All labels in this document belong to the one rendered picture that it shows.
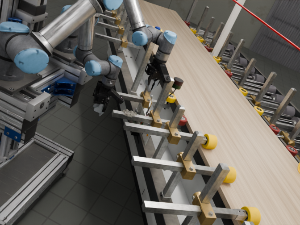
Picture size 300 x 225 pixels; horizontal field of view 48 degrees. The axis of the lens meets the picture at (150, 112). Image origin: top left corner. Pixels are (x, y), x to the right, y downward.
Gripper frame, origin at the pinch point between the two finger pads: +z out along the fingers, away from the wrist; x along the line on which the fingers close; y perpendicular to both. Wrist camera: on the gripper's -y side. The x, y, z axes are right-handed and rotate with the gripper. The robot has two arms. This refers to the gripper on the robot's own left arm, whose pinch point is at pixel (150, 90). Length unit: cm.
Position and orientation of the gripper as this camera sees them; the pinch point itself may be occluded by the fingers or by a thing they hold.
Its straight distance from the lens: 193.4
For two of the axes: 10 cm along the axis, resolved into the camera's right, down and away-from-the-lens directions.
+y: -5.0, -6.0, 6.3
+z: -3.5, 8.0, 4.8
